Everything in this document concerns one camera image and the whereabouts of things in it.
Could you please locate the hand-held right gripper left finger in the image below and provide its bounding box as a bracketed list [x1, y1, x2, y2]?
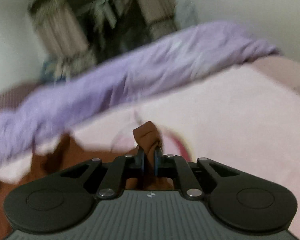
[59, 146, 147, 199]

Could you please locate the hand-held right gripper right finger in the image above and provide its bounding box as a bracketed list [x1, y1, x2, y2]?
[154, 147, 240, 200]

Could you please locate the brown padded jacket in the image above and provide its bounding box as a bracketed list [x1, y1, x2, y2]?
[0, 121, 175, 235]

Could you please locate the pink printed blanket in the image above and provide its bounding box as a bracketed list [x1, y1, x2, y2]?
[0, 62, 300, 240]

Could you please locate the purple duvet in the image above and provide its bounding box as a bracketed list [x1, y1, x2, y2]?
[0, 21, 280, 165]

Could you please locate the quilted mauve headboard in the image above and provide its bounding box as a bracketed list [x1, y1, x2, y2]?
[0, 82, 40, 113]

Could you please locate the beige striped curtain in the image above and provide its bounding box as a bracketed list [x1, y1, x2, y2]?
[29, 0, 98, 80]
[130, 0, 178, 39]

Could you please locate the fan in white cover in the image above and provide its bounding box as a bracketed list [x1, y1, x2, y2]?
[177, 0, 198, 28]

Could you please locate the rail of hanging clothes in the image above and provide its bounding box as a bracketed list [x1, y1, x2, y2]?
[65, 0, 153, 55]

